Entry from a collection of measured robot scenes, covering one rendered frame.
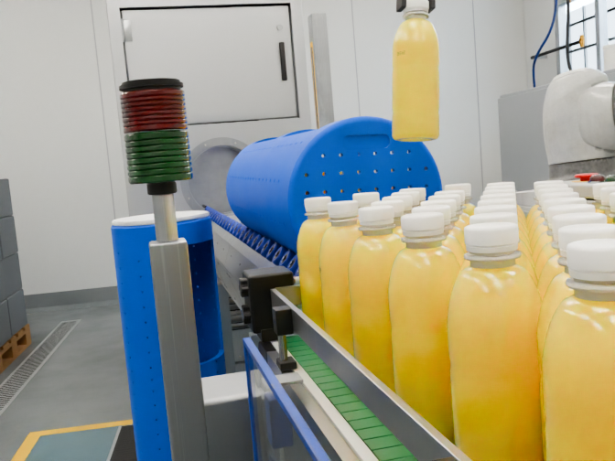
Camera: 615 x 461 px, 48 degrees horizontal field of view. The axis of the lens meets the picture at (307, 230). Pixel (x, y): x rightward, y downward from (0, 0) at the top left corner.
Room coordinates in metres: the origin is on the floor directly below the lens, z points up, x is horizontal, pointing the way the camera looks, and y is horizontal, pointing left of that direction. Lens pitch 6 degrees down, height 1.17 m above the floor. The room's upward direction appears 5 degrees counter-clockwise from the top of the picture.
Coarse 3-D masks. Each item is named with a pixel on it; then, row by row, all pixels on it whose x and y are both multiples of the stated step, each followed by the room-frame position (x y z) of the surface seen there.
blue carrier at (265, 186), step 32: (320, 128) 1.23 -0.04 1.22; (352, 128) 1.19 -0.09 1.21; (384, 128) 1.21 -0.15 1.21; (256, 160) 1.60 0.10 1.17; (288, 160) 1.24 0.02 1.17; (320, 160) 1.18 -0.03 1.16; (352, 160) 1.19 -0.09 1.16; (384, 160) 1.21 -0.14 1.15; (416, 160) 1.22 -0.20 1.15; (256, 192) 1.48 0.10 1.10; (288, 192) 1.17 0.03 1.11; (320, 192) 1.18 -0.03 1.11; (352, 192) 1.19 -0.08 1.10; (384, 192) 1.20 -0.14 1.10; (256, 224) 1.63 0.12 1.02; (288, 224) 1.20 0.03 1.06
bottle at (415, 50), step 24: (408, 24) 1.07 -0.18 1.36; (432, 24) 1.08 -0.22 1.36; (408, 48) 1.06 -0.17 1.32; (432, 48) 1.06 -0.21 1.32; (408, 72) 1.05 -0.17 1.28; (432, 72) 1.06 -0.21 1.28; (408, 96) 1.05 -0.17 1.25; (432, 96) 1.05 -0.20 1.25; (408, 120) 1.05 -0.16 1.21; (432, 120) 1.05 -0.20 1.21
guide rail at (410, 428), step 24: (312, 336) 0.77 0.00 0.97; (336, 360) 0.68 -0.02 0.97; (360, 384) 0.60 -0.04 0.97; (384, 384) 0.56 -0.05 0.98; (384, 408) 0.54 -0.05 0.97; (408, 408) 0.50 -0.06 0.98; (408, 432) 0.49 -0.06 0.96; (432, 432) 0.45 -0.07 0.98; (432, 456) 0.45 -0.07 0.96; (456, 456) 0.41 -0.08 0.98
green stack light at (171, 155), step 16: (128, 144) 0.68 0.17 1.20; (144, 144) 0.67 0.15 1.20; (160, 144) 0.67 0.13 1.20; (176, 144) 0.68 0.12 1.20; (128, 160) 0.68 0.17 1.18; (144, 160) 0.67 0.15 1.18; (160, 160) 0.67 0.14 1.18; (176, 160) 0.68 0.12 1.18; (128, 176) 0.69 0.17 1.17; (144, 176) 0.67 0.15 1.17; (160, 176) 0.67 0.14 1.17; (176, 176) 0.68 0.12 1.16; (192, 176) 0.70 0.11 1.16
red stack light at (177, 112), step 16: (128, 96) 0.67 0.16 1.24; (144, 96) 0.67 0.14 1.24; (160, 96) 0.67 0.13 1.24; (176, 96) 0.68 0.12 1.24; (128, 112) 0.68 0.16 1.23; (144, 112) 0.67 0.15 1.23; (160, 112) 0.67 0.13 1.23; (176, 112) 0.68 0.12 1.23; (128, 128) 0.68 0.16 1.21; (144, 128) 0.67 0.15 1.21; (160, 128) 0.67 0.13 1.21; (176, 128) 0.68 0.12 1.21
